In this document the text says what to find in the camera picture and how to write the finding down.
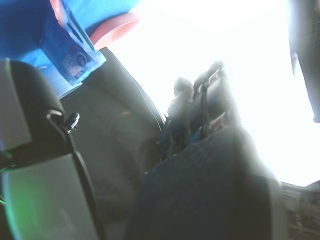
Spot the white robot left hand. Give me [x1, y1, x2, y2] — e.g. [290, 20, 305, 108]
[0, 58, 291, 240]

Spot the blue snack packet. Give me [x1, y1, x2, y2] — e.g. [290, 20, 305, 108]
[39, 0, 108, 88]

